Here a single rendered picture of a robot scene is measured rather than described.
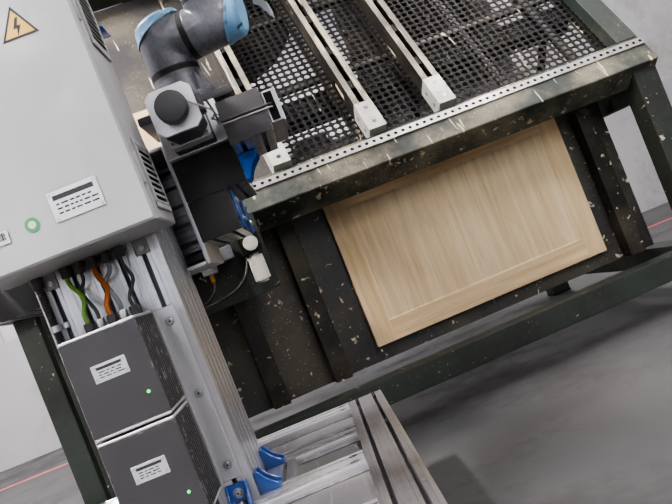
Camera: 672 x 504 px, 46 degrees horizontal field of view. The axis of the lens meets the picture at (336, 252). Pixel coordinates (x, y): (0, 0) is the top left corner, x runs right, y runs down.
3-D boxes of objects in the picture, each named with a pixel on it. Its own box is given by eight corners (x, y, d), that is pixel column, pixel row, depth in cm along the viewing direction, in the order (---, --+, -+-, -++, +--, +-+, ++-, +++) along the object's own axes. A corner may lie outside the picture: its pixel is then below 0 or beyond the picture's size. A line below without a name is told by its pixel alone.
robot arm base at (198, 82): (217, 92, 181) (200, 51, 181) (154, 116, 180) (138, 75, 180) (224, 105, 196) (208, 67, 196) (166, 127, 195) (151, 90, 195)
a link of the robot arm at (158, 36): (162, 85, 195) (142, 33, 195) (211, 62, 192) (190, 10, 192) (142, 78, 183) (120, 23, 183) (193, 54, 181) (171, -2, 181)
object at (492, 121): (22, 325, 238) (6, 307, 229) (14, 294, 244) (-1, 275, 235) (651, 81, 275) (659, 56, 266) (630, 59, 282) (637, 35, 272)
